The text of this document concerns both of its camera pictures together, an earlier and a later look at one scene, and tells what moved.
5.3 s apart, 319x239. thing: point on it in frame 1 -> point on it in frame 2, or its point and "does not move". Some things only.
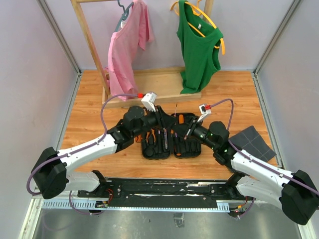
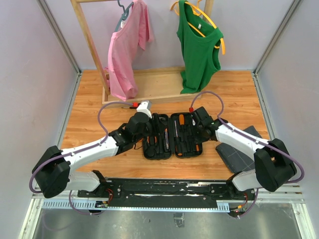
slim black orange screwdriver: (175, 110) -> (197, 147)
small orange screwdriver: (181, 119) does not move
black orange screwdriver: (178, 151) does not move
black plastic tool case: (161, 143) does not move
